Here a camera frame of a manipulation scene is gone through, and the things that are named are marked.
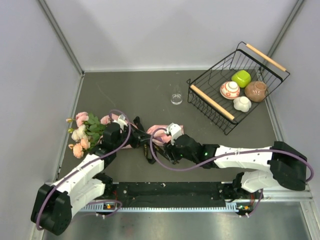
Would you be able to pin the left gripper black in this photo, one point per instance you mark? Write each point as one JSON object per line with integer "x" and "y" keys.
{"x": 138, "y": 136}

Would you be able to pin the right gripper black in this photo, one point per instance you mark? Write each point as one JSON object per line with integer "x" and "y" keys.
{"x": 169, "y": 149}

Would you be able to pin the black ribbon gold lettering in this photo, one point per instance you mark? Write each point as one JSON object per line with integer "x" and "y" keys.
{"x": 146, "y": 145}

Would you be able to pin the pink wrapping paper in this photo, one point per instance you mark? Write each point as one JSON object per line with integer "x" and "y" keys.
{"x": 162, "y": 133}

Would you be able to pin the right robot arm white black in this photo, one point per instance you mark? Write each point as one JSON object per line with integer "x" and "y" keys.
{"x": 276, "y": 165}

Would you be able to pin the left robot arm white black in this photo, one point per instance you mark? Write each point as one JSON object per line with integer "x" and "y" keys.
{"x": 57, "y": 203}

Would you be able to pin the clear glass vase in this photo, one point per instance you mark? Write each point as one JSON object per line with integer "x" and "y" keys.
{"x": 176, "y": 90}

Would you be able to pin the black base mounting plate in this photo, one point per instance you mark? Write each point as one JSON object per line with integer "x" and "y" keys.
{"x": 171, "y": 194}

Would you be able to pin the white red patterned bowl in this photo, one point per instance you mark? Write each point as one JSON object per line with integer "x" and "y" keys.
{"x": 230, "y": 90}

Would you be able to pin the white flower-shaped cup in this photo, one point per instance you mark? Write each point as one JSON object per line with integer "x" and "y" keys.
{"x": 242, "y": 104}

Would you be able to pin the green square cup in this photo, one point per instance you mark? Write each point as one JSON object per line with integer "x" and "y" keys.
{"x": 242, "y": 78}

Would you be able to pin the brown ceramic pot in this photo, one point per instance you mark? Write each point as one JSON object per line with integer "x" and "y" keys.
{"x": 256, "y": 91}

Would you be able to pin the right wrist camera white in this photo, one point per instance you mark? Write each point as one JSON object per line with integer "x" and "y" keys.
{"x": 174, "y": 130}

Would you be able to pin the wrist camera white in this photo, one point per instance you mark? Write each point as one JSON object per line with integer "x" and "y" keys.
{"x": 174, "y": 130}
{"x": 120, "y": 120}

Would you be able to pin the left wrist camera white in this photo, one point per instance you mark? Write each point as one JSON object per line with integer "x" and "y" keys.
{"x": 120, "y": 120}

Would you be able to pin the black wire basket wooden handles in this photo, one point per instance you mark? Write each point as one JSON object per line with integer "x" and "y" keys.
{"x": 204, "y": 91}

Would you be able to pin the aluminium rail with cable duct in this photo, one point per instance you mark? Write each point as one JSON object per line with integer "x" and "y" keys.
{"x": 244, "y": 201}

